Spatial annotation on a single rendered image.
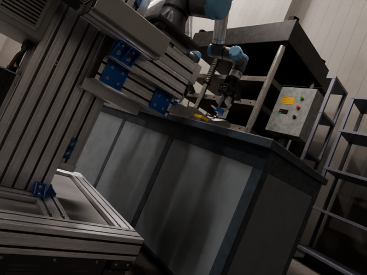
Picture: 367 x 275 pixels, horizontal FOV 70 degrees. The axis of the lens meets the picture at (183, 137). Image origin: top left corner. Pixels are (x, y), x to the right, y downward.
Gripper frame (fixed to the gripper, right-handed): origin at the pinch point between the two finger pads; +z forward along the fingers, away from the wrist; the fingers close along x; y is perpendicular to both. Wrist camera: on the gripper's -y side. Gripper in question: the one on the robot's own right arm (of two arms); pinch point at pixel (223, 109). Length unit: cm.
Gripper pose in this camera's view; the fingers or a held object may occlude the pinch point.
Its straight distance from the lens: 163.2
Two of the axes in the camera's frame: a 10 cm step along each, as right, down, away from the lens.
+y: -6.8, -3.4, -6.5
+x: 6.2, 2.1, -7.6
